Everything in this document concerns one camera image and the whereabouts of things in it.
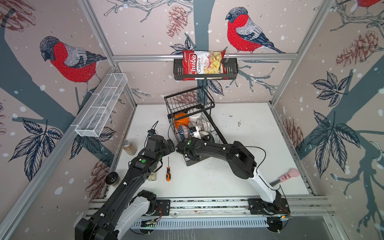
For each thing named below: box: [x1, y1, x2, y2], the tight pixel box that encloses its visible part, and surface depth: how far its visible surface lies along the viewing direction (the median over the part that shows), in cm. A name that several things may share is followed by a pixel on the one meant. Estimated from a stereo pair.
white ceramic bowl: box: [188, 112, 203, 123], surface depth 106 cm
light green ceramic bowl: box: [208, 132, 220, 144], surface depth 90 cm
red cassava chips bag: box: [182, 49, 229, 81], surface depth 89 cm
